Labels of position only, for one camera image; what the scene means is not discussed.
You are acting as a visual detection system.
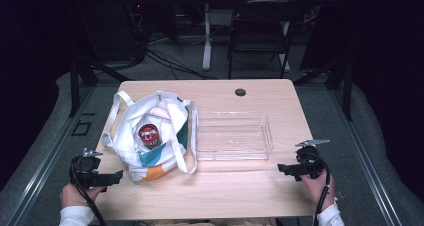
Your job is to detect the black metal stand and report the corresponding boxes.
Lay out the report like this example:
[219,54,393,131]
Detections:
[292,56,355,122]
[67,56,132,119]

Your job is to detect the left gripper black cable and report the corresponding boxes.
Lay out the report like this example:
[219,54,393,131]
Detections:
[69,161,108,226]

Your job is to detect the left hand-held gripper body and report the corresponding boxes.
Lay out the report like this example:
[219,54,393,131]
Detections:
[69,147,104,189]

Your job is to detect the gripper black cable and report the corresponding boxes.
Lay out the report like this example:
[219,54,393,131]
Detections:
[309,151,332,226]
[69,161,108,226]

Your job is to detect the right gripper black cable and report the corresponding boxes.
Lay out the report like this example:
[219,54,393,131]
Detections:
[309,151,332,226]

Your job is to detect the clear plastic tray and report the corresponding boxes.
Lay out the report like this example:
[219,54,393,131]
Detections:
[194,110,275,162]

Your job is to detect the aluminium frame rail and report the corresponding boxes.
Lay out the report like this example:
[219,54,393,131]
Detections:
[0,85,98,226]
[327,87,404,226]

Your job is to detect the black floor cables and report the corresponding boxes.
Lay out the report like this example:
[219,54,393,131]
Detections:
[133,35,221,81]

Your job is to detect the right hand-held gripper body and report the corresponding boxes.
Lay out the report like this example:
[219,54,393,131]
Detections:
[294,139,331,181]

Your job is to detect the person's left hand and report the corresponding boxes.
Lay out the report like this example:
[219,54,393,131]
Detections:
[59,182,106,209]

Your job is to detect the person's right hand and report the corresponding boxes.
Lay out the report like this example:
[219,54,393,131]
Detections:
[299,169,336,213]

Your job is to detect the black folding chair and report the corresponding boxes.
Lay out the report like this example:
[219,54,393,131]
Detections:
[227,0,304,80]

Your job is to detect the red can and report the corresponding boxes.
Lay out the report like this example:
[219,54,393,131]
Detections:
[137,123,163,150]

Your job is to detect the white teal orange tote bag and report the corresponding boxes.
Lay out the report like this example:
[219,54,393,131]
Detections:
[101,89,200,183]

